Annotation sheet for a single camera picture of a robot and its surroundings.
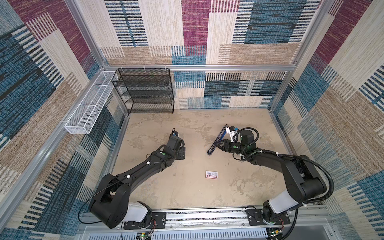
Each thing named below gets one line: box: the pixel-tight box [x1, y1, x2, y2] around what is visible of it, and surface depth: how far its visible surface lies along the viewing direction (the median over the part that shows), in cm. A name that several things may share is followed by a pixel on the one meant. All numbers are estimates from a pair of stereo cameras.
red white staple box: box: [205, 170, 218, 179], surface depth 89 cm
